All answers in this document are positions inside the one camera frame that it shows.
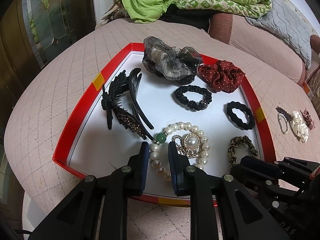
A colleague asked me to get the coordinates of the black rhinestone hair clip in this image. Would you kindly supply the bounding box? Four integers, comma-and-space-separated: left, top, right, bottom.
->
101, 71, 148, 140

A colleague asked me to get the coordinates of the dark red beaded hair clip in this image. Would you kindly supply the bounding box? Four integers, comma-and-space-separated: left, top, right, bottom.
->
301, 109, 316, 130

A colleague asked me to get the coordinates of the black banana hair clip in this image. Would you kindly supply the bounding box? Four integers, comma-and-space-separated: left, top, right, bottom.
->
129, 67, 155, 142

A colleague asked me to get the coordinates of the pink pillow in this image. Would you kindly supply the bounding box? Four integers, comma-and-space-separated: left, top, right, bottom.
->
209, 12, 307, 84

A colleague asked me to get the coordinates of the black satin scrunchie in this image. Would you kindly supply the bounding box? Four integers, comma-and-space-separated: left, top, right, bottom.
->
174, 85, 212, 111

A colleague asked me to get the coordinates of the purple beaded hair clip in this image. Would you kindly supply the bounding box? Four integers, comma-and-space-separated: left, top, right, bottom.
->
276, 106, 292, 120

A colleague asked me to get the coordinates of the beige patterned cloth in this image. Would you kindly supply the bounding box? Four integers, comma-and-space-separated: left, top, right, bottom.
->
96, 0, 130, 27

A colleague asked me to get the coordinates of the grey quilted blanket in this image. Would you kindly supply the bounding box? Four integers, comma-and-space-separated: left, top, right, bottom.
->
245, 0, 313, 69

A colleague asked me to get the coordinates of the black cloth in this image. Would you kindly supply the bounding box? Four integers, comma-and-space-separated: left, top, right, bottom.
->
160, 5, 213, 30

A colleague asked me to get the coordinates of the brown round bedpost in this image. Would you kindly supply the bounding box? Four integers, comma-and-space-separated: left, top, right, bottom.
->
310, 34, 320, 55

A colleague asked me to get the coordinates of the grey organza scrunchie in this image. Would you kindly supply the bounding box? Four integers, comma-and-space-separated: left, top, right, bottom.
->
142, 36, 203, 85

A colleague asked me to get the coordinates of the black wavy hair tie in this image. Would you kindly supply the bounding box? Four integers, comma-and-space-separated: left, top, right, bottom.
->
226, 101, 255, 130

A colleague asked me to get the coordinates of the orange box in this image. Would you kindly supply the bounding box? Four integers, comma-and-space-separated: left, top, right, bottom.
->
301, 80, 313, 98

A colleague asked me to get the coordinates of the red polka dot scrunchie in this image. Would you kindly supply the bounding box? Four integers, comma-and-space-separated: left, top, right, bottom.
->
197, 60, 246, 93

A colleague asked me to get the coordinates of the small pearl bracelet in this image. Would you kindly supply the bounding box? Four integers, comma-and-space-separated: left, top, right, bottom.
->
277, 112, 290, 134

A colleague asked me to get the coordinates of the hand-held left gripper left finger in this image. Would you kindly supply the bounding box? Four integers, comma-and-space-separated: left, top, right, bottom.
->
27, 141, 150, 240

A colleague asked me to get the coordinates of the pearl bracelet with green bead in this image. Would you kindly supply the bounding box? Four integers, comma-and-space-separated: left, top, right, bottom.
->
149, 122, 211, 182

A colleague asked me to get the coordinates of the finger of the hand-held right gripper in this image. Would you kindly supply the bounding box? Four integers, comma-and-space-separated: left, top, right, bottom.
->
230, 156, 279, 190
277, 157, 320, 180

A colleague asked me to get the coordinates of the wooden glass door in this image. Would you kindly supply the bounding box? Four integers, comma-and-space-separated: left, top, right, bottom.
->
0, 0, 97, 120

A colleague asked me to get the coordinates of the leopard print scrunchie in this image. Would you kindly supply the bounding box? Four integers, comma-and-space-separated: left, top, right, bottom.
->
227, 135, 258, 168

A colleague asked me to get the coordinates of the gold pearl brooch necklace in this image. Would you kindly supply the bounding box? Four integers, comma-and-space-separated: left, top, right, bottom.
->
171, 133, 202, 158

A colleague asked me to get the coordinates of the red and white tray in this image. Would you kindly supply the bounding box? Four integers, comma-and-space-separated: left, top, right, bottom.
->
52, 42, 278, 208

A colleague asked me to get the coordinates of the white flower hair clip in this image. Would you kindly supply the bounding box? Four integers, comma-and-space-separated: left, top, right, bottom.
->
290, 110, 309, 143

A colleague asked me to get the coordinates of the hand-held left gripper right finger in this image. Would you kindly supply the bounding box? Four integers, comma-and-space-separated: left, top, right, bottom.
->
167, 141, 290, 240

